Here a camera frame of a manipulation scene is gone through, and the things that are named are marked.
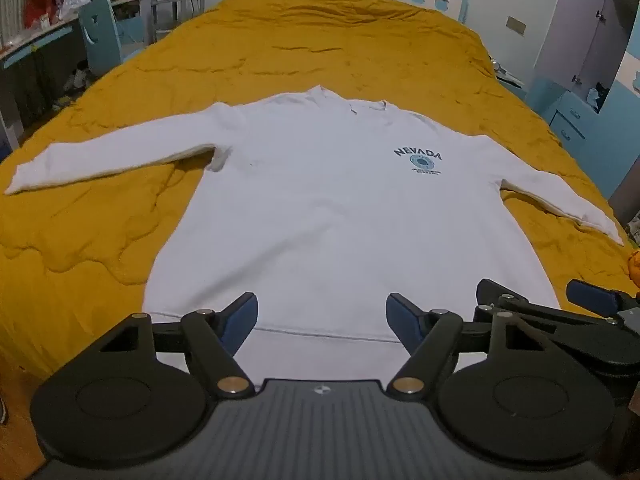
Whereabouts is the white printed sweatshirt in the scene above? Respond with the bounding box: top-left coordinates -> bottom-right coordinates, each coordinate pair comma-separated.
4,85 -> 625,393

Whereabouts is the white desk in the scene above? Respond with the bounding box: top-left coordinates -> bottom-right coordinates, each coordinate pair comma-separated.
0,0 -> 176,152

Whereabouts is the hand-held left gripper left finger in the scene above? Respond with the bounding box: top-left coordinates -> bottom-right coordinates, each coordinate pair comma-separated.
97,291 -> 259,398

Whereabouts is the pair of shoes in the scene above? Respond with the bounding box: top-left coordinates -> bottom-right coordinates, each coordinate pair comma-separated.
64,61 -> 94,92

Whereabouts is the red bag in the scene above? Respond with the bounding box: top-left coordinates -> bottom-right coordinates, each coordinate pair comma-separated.
22,0 -> 65,29

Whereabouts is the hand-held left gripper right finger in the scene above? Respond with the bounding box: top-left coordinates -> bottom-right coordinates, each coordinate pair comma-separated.
385,291 -> 562,399

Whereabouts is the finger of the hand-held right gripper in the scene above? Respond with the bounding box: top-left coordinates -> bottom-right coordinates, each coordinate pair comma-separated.
473,278 -> 568,333
566,279 -> 640,322

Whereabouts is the grey metal chair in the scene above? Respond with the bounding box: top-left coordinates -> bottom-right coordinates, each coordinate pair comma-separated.
149,0 -> 207,45

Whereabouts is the mustard yellow bedspread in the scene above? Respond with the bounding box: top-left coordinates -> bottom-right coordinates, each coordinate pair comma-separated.
0,0 -> 640,401

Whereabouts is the blue chair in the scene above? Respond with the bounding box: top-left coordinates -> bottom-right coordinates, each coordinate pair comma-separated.
77,0 -> 147,79

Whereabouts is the blue drawer cabinet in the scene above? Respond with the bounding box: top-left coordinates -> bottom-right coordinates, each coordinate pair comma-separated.
526,76 -> 603,147

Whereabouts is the white plastic bag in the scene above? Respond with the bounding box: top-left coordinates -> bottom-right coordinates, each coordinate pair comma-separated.
59,0 -> 92,22

